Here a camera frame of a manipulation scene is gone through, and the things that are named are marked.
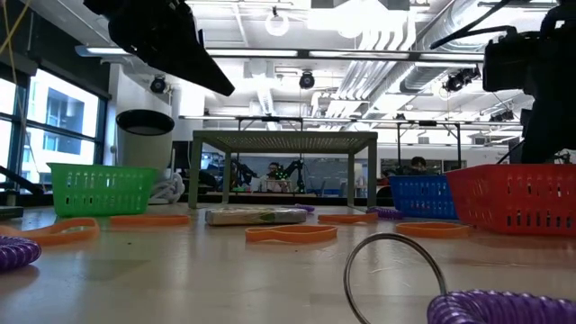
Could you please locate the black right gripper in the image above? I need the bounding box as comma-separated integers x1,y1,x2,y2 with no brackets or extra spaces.
520,0,576,166

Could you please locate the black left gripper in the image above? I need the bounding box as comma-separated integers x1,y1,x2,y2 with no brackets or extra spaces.
83,0,236,97

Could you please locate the orange rubber band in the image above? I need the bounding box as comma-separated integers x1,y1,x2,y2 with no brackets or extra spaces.
110,213,192,228
395,221,472,239
317,212,380,225
0,217,101,248
245,224,338,245

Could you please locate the yellow crayon box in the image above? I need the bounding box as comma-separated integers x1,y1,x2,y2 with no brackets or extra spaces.
204,206,309,227

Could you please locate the red plastic basket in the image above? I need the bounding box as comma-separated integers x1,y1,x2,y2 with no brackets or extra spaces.
444,163,576,238

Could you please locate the long ceiling light bar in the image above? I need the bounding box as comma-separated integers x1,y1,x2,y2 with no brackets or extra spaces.
74,43,576,63

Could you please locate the white round bin black rim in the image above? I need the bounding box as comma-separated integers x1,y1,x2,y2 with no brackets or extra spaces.
115,109,176,181

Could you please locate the green perforated metal shelf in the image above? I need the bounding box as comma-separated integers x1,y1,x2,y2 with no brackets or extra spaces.
187,130,379,214

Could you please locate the person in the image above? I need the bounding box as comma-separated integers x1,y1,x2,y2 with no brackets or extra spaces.
404,156,431,176
265,161,283,193

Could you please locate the clear round lidded container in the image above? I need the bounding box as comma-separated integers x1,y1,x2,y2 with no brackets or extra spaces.
148,172,186,204

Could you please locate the blue plastic basket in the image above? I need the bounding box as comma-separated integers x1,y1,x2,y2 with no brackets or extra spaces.
388,174,460,221

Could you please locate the green plastic basket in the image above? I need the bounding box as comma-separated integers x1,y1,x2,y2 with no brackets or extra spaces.
47,162,158,219

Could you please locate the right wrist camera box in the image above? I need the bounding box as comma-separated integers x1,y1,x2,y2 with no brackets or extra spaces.
482,27,544,95

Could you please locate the white ring lamp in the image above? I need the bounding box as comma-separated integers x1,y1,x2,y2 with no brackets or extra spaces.
264,6,291,38

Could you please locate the black neighbouring gantry frame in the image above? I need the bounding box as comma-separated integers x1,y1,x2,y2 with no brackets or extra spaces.
233,115,463,179

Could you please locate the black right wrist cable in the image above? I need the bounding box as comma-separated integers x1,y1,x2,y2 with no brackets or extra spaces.
429,0,518,50

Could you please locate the yellow hanging cable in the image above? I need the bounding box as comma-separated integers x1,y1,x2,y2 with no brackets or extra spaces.
0,0,32,113

